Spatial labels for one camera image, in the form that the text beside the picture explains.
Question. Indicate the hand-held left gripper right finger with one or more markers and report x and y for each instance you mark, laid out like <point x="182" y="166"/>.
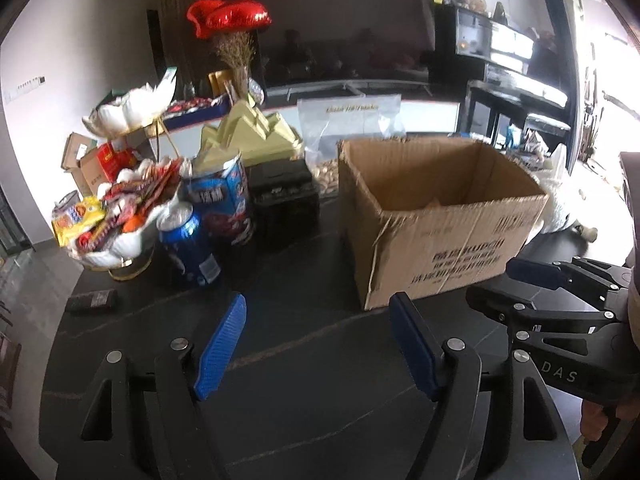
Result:
<point x="415" y="345"/>

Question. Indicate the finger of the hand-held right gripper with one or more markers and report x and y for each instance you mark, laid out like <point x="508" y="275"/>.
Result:
<point x="500" y="302"/>
<point x="535" y="272"/>

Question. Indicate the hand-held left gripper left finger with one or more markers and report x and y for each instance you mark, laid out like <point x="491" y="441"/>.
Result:
<point x="220" y="345"/>

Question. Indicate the person's right hand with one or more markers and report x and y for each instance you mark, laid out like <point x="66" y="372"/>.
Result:
<point x="592" y="420"/>

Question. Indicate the white plush toy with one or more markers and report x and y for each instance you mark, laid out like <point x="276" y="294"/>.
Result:
<point x="560" y="195"/>

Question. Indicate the blue soda can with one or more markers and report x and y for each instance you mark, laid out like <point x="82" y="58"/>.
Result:
<point x="190" y="250"/>

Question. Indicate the small dark rectangular object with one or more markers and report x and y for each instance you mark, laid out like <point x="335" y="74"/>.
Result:
<point x="92" y="301"/>

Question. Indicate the blue snack carton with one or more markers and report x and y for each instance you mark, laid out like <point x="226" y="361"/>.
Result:
<point x="220" y="200"/>

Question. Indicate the black storage box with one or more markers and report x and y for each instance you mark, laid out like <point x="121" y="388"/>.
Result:
<point x="282" y="205"/>

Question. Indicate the pile of red snack packets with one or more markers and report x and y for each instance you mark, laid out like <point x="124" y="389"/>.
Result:
<point x="140" y="195"/>

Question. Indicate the yellow snack packet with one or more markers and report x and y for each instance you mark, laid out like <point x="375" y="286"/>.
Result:
<point x="77" y="220"/>

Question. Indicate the red carton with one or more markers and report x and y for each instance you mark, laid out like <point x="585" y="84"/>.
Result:
<point x="115" y="160"/>

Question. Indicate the yellow green pyramid paper box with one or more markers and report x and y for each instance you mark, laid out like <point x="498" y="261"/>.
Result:
<point x="255" y="135"/>

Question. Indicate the black piano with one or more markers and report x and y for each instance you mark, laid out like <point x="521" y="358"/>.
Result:
<point x="500" y="60"/>

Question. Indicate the small brown cardboard box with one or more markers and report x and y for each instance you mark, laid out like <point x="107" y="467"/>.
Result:
<point x="80" y="165"/>

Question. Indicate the clear zip bag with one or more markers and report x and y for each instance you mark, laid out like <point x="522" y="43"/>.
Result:
<point x="350" y="125"/>

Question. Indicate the blue tray of candy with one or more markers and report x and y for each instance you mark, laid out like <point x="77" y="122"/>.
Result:
<point x="195" y="107"/>

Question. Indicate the white shell tiered stand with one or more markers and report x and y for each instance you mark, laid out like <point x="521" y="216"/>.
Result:
<point x="130" y="110"/>

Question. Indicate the brown plush toy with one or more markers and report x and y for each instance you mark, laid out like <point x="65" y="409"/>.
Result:
<point x="472" y="1"/>

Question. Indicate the dried flower bunch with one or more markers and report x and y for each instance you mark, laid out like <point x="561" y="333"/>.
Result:
<point x="237" y="55"/>

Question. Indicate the black television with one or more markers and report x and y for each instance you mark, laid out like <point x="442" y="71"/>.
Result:
<point x="345" y="35"/>

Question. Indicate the red heart foil balloon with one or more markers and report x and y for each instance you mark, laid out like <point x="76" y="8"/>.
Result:
<point x="235" y="17"/>

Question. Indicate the white wall switch strip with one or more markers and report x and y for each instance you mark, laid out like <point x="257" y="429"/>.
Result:
<point x="25" y="87"/>

